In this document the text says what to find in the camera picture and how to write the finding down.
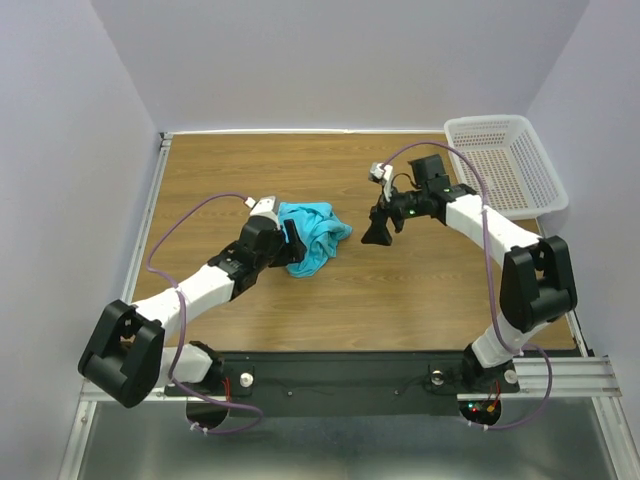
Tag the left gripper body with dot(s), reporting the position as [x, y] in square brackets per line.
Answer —
[277, 256]

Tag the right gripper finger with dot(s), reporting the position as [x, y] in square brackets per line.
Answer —
[398, 216]
[377, 233]

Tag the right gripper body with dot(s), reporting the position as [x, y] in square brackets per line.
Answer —
[411, 202]

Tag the turquoise t-shirt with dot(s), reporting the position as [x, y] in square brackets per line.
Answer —
[319, 229]

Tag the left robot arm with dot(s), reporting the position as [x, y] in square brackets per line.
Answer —
[127, 355]

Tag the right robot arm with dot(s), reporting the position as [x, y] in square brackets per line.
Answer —
[537, 282]

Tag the white plastic basket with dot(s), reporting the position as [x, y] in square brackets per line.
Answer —
[521, 181]

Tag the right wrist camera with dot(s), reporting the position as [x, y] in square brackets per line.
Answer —
[382, 174]

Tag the left aluminium side rail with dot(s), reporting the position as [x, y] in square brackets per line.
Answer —
[152, 193]

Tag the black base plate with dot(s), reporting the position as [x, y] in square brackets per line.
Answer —
[306, 384]

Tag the aluminium frame rail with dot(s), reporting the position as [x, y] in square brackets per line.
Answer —
[573, 377]

